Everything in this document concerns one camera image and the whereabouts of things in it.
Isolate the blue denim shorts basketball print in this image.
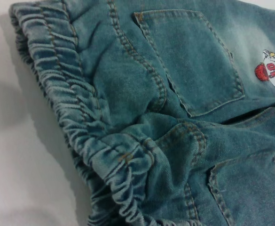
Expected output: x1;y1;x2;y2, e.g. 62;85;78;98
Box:
8;0;275;226

